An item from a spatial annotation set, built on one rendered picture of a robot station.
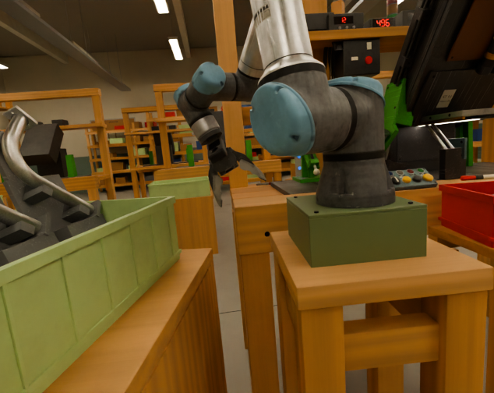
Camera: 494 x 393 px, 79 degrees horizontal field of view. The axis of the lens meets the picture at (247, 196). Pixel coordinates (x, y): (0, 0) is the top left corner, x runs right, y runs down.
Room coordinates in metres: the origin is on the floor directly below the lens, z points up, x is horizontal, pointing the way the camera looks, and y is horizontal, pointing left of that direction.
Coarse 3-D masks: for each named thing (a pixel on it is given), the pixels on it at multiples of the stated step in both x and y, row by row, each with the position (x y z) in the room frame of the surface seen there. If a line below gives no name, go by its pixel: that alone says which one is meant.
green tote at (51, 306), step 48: (96, 240) 0.47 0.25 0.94; (144, 240) 0.61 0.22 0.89; (0, 288) 0.31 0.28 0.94; (48, 288) 0.37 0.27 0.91; (96, 288) 0.45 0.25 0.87; (144, 288) 0.59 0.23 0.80; (0, 336) 0.30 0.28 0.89; (48, 336) 0.36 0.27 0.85; (96, 336) 0.44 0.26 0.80; (0, 384) 0.29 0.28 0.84; (48, 384) 0.34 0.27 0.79
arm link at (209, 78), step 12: (204, 72) 0.77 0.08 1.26; (216, 72) 0.79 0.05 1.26; (192, 84) 0.80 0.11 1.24; (204, 84) 0.77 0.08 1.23; (216, 84) 0.78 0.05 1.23; (228, 84) 0.82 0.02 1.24; (192, 96) 0.82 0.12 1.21; (204, 96) 0.80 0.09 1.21; (216, 96) 0.82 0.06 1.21; (228, 96) 0.84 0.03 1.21; (204, 108) 0.86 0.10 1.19
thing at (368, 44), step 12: (348, 48) 1.40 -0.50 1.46; (360, 48) 1.41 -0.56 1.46; (372, 48) 1.41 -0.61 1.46; (336, 60) 1.49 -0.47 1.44; (348, 60) 1.40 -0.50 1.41; (360, 60) 1.41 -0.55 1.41; (372, 60) 1.41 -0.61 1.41; (336, 72) 1.49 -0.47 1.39; (348, 72) 1.40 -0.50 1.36; (360, 72) 1.41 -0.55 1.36; (372, 72) 1.41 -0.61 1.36
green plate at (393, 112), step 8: (400, 80) 1.16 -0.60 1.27; (392, 88) 1.21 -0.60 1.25; (400, 88) 1.14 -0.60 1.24; (384, 96) 1.25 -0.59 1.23; (392, 96) 1.19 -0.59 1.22; (400, 96) 1.14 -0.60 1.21; (392, 104) 1.18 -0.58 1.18; (400, 104) 1.15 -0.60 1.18; (384, 112) 1.22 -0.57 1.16; (392, 112) 1.16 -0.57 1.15; (400, 112) 1.15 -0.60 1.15; (408, 112) 1.16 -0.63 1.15; (384, 120) 1.21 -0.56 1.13; (392, 120) 1.15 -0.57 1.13; (400, 120) 1.15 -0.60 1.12; (408, 120) 1.16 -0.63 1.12; (384, 128) 1.19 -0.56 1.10
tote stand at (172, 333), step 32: (192, 256) 0.79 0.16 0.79; (160, 288) 0.60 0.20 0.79; (192, 288) 0.63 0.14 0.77; (128, 320) 0.48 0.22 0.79; (160, 320) 0.48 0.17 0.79; (192, 320) 0.60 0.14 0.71; (96, 352) 0.40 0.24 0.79; (128, 352) 0.40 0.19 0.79; (160, 352) 0.43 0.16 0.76; (192, 352) 0.58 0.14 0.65; (64, 384) 0.34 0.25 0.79; (96, 384) 0.34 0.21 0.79; (128, 384) 0.34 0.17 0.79; (160, 384) 0.41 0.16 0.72; (192, 384) 0.55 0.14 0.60; (224, 384) 0.82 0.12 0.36
